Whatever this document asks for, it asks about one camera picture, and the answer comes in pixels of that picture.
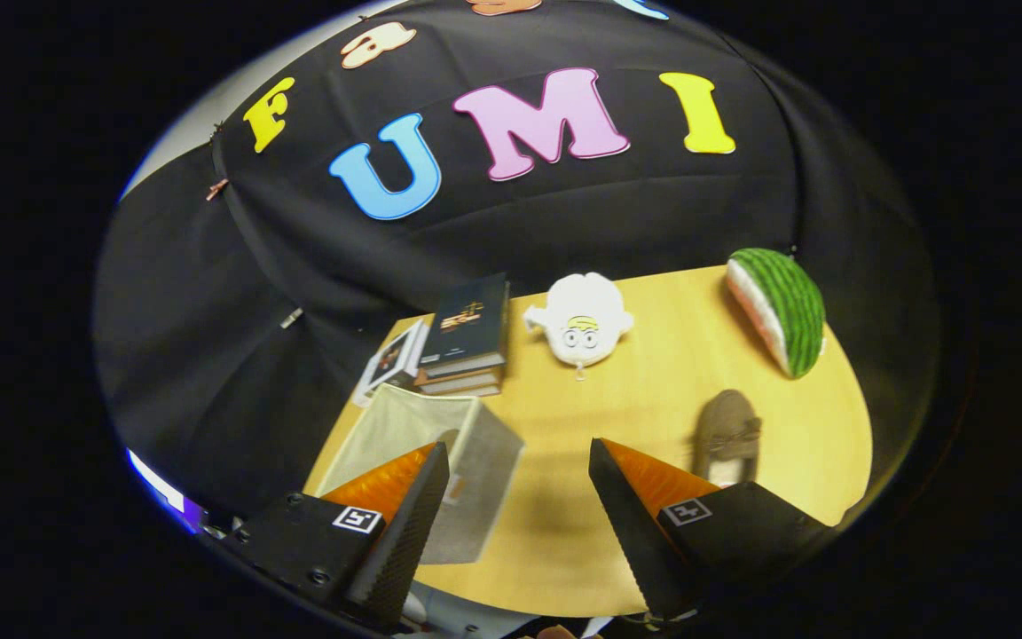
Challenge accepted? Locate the brown hardcover book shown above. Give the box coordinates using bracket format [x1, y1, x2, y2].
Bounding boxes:
[413, 359, 505, 387]
[422, 380, 503, 398]

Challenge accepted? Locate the black backdrop cloth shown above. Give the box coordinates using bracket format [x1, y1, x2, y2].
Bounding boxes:
[92, 0, 938, 533]

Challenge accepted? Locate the watermelon slice plush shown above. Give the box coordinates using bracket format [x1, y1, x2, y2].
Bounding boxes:
[725, 248, 828, 380]

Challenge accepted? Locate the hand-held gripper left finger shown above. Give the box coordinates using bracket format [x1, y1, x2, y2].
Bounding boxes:
[200, 441, 452, 633]

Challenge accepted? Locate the white picture book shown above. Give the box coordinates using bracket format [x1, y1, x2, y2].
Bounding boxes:
[351, 318, 430, 409]

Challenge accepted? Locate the dark blue book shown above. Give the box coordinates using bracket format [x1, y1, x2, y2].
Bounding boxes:
[419, 272, 512, 374]

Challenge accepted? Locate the grey fabric storage box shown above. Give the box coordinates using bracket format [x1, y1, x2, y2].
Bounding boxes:
[316, 383, 527, 566]

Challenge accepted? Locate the white plush toy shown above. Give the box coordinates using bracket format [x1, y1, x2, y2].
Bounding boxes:
[523, 272, 635, 381]

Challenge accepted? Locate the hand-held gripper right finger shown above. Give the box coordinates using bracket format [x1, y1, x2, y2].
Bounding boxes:
[588, 438, 836, 627]

